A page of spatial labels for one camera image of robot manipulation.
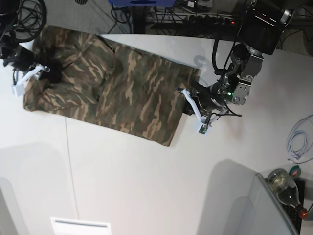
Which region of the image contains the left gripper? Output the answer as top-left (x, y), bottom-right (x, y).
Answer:
top-left (183, 82), bottom-right (226, 117)

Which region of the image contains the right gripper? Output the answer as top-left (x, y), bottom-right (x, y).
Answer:
top-left (3, 46), bottom-right (63, 83)

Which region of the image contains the camouflage t-shirt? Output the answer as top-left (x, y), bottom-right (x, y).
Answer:
top-left (23, 26), bottom-right (200, 146)

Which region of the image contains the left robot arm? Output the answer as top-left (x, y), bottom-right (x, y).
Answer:
top-left (183, 0), bottom-right (296, 118)

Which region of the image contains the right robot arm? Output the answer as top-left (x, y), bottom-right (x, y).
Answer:
top-left (0, 0), bottom-right (62, 85)

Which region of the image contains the black power strip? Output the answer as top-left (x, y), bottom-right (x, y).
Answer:
top-left (188, 14), bottom-right (236, 26)

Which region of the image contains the blue box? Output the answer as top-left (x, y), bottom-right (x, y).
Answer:
top-left (109, 0), bottom-right (179, 7)

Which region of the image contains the green tape roll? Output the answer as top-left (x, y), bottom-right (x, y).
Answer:
top-left (289, 165), bottom-right (301, 179)

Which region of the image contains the clear glass bottle red cap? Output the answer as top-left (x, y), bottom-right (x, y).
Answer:
top-left (267, 168), bottom-right (309, 220)

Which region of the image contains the coiled black cable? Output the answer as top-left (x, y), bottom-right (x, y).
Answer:
top-left (9, 0), bottom-right (48, 42)

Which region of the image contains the coiled white cable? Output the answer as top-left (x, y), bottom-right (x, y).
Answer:
top-left (286, 116), bottom-right (313, 164)

